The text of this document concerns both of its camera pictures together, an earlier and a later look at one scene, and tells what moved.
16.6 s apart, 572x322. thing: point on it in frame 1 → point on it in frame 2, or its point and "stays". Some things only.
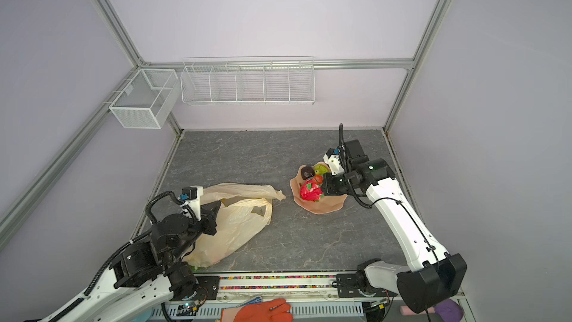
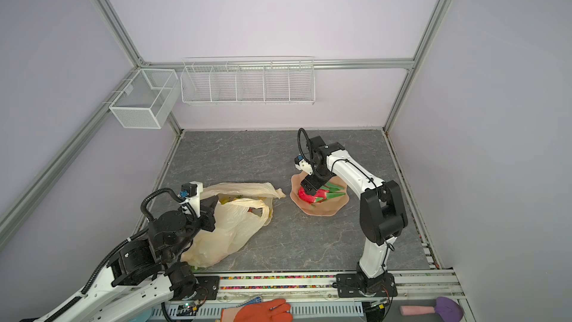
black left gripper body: [196, 228] stays
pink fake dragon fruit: [310, 191] stays
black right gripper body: [339, 185] → [316, 181]
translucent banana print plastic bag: [246, 211] stays
